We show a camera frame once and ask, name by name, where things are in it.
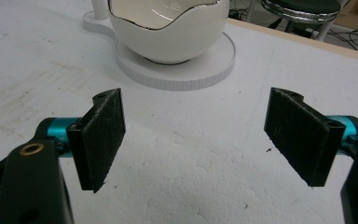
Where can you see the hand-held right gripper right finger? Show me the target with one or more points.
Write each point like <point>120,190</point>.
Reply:
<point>301,140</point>

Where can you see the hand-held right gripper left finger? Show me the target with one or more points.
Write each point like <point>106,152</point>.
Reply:
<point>98,140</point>

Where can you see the white stand with post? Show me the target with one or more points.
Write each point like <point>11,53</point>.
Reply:
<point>183,77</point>

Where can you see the white foam mat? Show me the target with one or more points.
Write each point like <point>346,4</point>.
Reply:
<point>183,174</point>

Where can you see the white metal stand leg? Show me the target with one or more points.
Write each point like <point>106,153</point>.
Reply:
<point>325,29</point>

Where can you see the black round stool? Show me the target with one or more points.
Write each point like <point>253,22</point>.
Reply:
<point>301,7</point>

